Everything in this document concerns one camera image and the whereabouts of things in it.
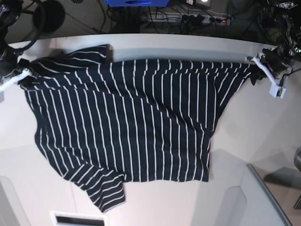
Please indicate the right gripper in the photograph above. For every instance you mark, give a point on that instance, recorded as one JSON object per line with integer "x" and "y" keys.
{"x": 10, "y": 66}

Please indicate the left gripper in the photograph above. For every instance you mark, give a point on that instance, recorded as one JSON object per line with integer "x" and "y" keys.
{"x": 278, "y": 61}

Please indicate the navy white striped t-shirt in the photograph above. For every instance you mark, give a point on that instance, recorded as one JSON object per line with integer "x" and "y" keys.
{"x": 101, "y": 124}

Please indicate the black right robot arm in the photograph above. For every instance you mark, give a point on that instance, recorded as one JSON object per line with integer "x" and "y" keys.
{"x": 10, "y": 11}

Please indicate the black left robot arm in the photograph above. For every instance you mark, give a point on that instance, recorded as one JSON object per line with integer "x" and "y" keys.
{"x": 285, "y": 18}

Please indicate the black round stand base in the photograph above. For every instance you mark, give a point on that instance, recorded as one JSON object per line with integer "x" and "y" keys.
{"x": 54, "y": 16}

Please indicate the white power strip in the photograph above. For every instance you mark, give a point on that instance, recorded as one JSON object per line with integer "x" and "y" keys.
{"x": 194, "y": 18}

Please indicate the blue box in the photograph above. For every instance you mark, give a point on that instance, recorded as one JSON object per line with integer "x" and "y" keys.
{"x": 136, "y": 3}

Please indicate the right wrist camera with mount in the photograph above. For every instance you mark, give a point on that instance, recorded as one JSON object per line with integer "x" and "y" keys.
{"x": 14, "y": 78}

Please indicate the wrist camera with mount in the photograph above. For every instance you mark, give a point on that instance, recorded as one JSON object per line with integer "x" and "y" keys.
{"x": 277, "y": 82}
{"x": 14, "y": 78}

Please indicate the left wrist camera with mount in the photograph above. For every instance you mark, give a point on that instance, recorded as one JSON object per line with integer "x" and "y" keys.
{"x": 277, "y": 82}

